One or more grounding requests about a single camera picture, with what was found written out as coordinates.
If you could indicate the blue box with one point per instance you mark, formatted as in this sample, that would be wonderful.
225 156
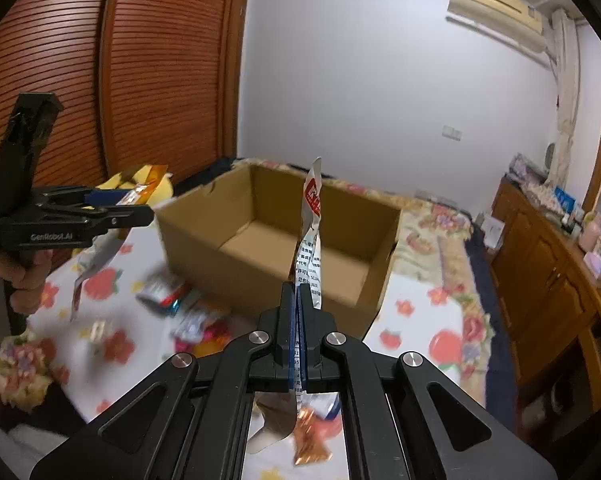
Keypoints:
564 199

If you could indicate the white wall switch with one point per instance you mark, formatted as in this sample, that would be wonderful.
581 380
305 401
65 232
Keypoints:
451 132

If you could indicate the yellow plush toy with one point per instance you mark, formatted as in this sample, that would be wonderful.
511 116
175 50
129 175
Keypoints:
163 187

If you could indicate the white strawberry flower blanket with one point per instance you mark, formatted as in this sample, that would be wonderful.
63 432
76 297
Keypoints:
420 320

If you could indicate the pile of folded cloths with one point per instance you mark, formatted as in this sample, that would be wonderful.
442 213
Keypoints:
528 170

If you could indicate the brown cardboard box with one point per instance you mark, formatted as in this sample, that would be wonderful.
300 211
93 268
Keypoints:
280 240

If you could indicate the orange silver snack packet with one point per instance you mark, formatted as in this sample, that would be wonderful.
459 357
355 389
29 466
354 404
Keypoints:
100 260

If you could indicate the brown wooden desk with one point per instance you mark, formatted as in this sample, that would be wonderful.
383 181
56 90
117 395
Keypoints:
540 280

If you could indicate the orange foil snack packet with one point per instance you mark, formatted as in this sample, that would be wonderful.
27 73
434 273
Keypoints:
314 437

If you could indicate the small beige snack packet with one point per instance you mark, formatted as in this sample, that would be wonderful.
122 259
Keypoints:
98 332

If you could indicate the pink white snack packet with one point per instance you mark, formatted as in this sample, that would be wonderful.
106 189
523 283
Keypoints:
200 324

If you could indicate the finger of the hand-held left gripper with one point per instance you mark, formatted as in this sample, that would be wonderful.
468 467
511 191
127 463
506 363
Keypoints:
70 196
130 217

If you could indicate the cream wall air conditioner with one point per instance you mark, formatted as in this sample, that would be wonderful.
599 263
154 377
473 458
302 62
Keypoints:
498 10

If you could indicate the pink bottle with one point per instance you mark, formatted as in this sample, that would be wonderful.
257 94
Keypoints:
590 232

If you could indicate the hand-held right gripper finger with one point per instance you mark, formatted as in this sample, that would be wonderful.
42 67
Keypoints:
293 330
303 340

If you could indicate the cream patterned curtain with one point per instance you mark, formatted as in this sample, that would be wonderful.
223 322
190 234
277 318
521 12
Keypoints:
566 100

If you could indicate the brown slatted wooden wardrobe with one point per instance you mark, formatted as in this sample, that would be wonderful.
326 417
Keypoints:
130 70

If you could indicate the white red snack packet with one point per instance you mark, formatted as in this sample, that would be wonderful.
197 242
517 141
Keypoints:
309 230

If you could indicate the beige floral quilt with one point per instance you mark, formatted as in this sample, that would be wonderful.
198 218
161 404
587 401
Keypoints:
430 230

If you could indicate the red blue snack packet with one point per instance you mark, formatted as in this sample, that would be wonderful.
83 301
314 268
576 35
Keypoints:
166 297

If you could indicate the person's left hand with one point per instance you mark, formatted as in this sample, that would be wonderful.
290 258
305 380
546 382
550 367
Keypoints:
33 285

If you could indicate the purple tissue box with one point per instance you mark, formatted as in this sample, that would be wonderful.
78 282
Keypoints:
596 264

